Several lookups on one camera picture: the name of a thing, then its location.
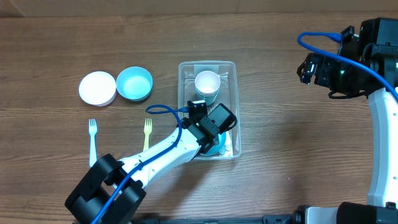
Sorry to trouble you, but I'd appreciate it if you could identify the pale green fork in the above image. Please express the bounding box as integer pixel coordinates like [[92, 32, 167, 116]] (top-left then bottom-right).
[[219, 148, 226, 155]]

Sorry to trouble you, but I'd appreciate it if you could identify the yellow plastic fork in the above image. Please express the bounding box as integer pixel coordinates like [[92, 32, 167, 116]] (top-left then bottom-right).
[[143, 118, 152, 151]]

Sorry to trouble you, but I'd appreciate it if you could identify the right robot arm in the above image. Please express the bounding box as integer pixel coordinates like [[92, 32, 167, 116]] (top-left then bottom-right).
[[291, 39, 397, 224]]

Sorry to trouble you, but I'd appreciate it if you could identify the white plastic spoon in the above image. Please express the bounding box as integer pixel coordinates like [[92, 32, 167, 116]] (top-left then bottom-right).
[[225, 131, 233, 156]]

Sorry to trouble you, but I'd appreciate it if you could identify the teal bowl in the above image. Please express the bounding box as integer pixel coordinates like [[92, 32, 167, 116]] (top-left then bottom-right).
[[202, 133, 226, 156], [116, 67, 153, 101]]

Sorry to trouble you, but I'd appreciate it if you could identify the white bowl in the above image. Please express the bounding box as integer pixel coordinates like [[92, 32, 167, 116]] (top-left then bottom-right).
[[78, 71, 116, 106]]

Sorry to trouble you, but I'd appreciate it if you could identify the clear plastic container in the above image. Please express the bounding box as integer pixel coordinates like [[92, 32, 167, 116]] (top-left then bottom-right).
[[178, 60, 241, 160]]

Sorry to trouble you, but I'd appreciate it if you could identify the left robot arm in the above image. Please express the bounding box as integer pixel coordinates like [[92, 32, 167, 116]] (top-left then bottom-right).
[[65, 100, 237, 223]]

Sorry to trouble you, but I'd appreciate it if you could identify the light blue plastic cup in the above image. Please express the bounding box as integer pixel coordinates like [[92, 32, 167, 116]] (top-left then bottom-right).
[[196, 90, 219, 106]]

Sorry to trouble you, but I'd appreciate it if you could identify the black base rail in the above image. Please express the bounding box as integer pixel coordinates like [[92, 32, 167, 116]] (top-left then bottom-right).
[[129, 215, 292, 224]]

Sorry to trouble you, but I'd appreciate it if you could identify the white fork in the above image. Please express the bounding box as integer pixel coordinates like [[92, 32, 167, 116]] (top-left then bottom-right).
[[88, 118, 98, 167]]

